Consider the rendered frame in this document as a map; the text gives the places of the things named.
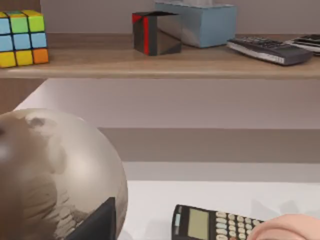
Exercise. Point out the colourful puzzle cube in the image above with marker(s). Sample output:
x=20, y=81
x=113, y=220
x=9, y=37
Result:
x=22, y=37

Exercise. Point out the black and red cube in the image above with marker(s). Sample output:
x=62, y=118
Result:
x=155, y=33

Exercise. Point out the grey brown globe ball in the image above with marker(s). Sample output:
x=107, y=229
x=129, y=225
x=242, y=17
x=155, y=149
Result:
x=57, y=172

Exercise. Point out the black and silver calculator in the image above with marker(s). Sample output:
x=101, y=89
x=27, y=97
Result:
x=306, y=42

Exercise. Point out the pink rounded object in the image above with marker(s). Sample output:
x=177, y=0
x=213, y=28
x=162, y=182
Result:
x=290, y=228

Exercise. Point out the black calculator with pale keys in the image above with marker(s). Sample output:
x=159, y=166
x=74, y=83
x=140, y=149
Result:
x=207, y=222

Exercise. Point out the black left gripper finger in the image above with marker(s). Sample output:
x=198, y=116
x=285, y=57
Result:
x=102, y=220

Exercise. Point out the light blue tissue box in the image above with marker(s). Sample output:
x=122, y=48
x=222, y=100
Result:
x=210, y=25

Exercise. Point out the wooden shelf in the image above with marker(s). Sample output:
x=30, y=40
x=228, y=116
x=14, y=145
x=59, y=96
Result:
x=160, y=65

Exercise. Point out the dark grey calculator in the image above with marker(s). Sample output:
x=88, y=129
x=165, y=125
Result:
x=270, y=50

